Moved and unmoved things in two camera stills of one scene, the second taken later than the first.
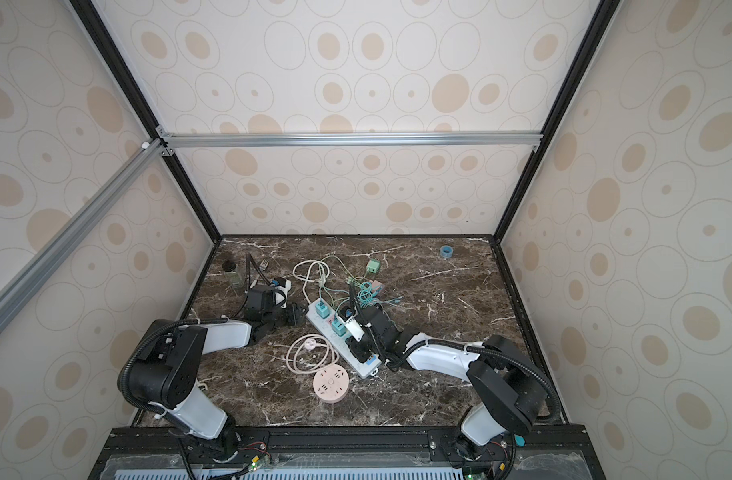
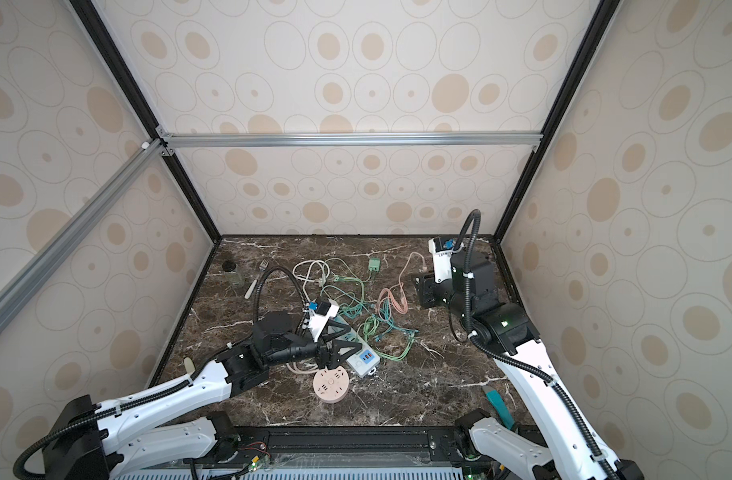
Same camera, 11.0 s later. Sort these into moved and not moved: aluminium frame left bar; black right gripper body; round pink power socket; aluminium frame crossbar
Moved: black right gripper body
Not moved: round pink power socket; aluminium frame crossbar; aluminium frame left bar
